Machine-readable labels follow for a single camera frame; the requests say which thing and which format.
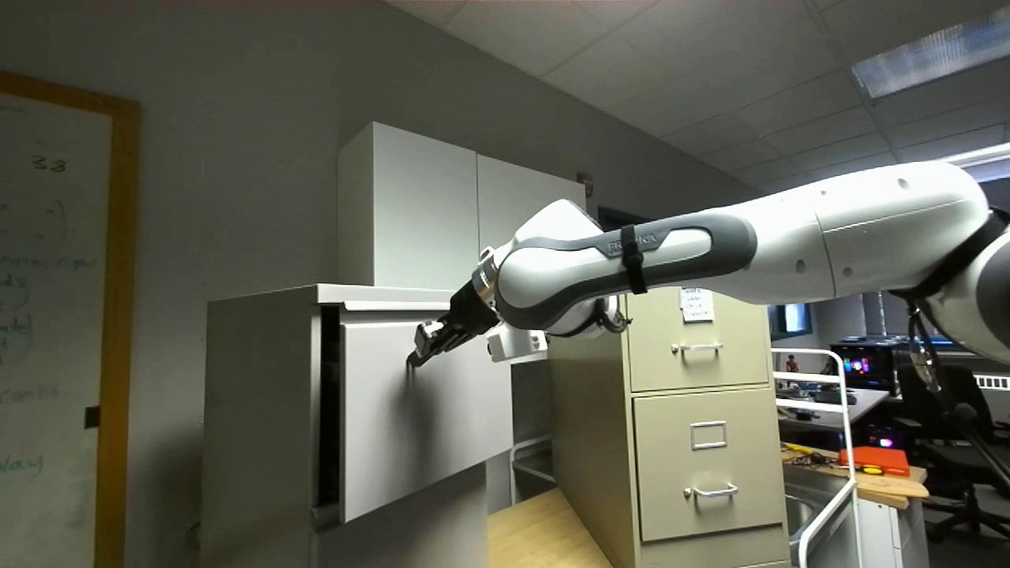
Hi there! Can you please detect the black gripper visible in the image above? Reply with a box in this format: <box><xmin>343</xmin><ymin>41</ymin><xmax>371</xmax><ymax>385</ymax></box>
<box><xmin>405</xmin><ymin>275</ymin><xmax>505</xmax><ymax>368</ymax></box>

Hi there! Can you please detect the white file cabinet drawer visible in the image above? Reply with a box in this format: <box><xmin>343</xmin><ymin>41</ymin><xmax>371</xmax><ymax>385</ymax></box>
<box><xmin>318</xmin><ymin>302</ymin><xmax>517</xmax><ymax>528</ymax></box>

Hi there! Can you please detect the white file cabinet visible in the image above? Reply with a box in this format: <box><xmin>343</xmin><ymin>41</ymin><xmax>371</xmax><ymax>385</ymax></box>
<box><xmin>199</xmin><ymin>282</ymin><xmax>491</xmax><ymax>568</ymax></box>

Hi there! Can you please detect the beige metal file cabinet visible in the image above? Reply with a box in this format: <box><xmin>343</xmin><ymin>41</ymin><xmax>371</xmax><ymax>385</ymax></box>
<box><xmin>547</xmin><ymin>282</ymin><xmax>795</xmax><ymax>568</ymax></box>

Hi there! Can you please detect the dark window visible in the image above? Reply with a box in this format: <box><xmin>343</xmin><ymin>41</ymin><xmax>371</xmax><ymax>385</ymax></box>
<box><xmin>768</xmin><ymin>300</ymin><xmax>814</xmax><ymax>342</ymax></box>

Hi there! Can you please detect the wood framed whiteboard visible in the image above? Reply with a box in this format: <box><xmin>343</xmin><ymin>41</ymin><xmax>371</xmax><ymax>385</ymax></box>
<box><xmin>0</xmin><ymin>69</ymin><xmax>144</xmax><ymax>568</ymax></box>

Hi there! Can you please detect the white desk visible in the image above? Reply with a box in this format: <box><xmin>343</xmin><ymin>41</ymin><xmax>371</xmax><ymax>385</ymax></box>
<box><xmin>773</xmin><ymin>385</ymin><xmax>893</xmax><ymax>426</ymax></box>

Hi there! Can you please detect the orange tool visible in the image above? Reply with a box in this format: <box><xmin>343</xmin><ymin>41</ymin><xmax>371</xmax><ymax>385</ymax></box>
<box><xmin>848</xmin><ymin>446</ymin><xmax>913</xmax><ymax>478</ymax></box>

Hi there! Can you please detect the wooden board table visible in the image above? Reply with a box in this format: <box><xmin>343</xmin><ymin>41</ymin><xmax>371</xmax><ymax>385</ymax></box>
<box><xmin>784</xmin><ymin>437</ymin><xmax>933</xmax><ymax>515</ymax></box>

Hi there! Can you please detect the black office chair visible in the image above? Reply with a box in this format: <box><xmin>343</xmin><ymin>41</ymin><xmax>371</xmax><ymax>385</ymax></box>
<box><xmin>896</xmin><ymin>355</ymin><xmax>1010</xmax><ymax>544</ymax></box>

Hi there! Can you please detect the wide ceiling light panel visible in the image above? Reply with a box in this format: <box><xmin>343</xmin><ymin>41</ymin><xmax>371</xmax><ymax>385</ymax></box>
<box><xmin>848</xmin><ymin>6</ymin><xmax>1010</xmax><ymax>105</ymax></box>

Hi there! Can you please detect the narrow ceiling light strip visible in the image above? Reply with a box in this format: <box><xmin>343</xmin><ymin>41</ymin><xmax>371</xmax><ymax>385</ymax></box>
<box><xmin>942</xmin><ymin>139</ymin><xmax>1010</xmax><ymax>175</ymax></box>

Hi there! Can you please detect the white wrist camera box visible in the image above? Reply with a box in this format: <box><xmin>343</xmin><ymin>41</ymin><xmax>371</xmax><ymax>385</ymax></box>
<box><xmin>484</xmin><ymin>321</ymin><xmax>552</xmax><ymax>368</ymax></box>

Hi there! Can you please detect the white wall cabinet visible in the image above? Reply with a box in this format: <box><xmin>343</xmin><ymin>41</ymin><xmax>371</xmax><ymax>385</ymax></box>
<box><xmin>336</xmin><ymin>119</ymin><xmax>594</xmax><ymax>289</ymax></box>

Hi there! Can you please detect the silver drawer handle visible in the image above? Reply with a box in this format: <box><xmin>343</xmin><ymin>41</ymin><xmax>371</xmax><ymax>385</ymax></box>
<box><xmin>682</xmin><ymin>478</ymin><xmax>742</xmax><ymax>515</ymax></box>

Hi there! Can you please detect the white metal tube frame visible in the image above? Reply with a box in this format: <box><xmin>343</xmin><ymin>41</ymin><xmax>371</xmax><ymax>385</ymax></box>
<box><xmin>769</xmin><ymin>345</ymin><xmax>861</xmax><ymax>568</ymax></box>

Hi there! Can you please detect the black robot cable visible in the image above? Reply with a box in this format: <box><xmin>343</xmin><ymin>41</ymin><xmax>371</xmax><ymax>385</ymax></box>
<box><xmin>901</xmin><ymin>209</ymin><xmax>1010</xmax><ymax>500</ymax></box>

